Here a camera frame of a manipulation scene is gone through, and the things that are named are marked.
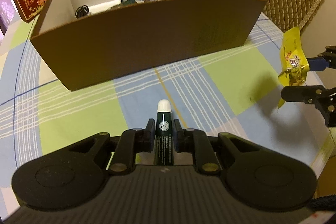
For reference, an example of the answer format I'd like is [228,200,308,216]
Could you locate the black cable coil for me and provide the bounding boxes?
[75,4,91,19]

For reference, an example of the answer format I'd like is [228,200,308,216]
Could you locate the dark green cream tube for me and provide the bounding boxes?
[154,100,174,166]

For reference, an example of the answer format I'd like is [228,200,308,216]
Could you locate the brown cardboard storage box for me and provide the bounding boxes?
[30,0,265,91]

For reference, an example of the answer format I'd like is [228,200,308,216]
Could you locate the gold metal hair clip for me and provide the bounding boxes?
[107,3,137,11]

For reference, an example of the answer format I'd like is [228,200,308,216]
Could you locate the checkered tablecloth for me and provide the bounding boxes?
[1,15,334,218]

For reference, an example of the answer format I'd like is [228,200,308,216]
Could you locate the yellow snack packet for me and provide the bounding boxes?
[277,26,308,111]

